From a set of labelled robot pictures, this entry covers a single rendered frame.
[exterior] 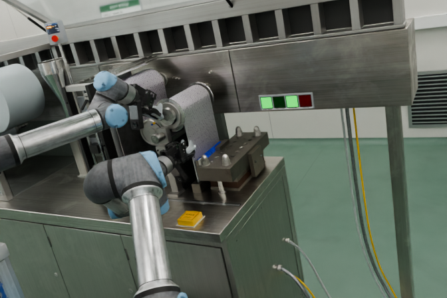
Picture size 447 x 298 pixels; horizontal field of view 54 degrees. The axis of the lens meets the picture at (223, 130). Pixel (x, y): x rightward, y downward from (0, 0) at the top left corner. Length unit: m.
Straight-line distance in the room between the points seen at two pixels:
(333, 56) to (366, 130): 2.66
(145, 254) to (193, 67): 1.15
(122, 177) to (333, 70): 0.99
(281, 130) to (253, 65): 2.78
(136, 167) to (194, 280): 0.72
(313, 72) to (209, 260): 0.86
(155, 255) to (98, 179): 0.28
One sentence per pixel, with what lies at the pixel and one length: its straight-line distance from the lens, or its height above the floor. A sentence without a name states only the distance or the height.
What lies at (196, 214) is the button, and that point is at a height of 0.92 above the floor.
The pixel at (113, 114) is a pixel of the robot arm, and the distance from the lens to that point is 1.44.
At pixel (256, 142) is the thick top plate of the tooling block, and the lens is 1.97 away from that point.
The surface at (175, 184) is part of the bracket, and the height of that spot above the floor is 0.95.
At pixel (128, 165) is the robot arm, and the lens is 1.27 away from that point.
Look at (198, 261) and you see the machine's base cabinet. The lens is 1.77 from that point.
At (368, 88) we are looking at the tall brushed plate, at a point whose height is 1.22.
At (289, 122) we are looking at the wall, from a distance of 4.63.
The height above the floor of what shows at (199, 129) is 1.15.
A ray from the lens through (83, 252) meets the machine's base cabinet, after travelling 2.20.
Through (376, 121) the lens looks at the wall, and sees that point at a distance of 4.40.
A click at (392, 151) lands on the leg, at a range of 2.10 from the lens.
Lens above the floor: 1.72
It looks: 18 degrees down
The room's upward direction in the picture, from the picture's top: 12 degrees counter-clockwise
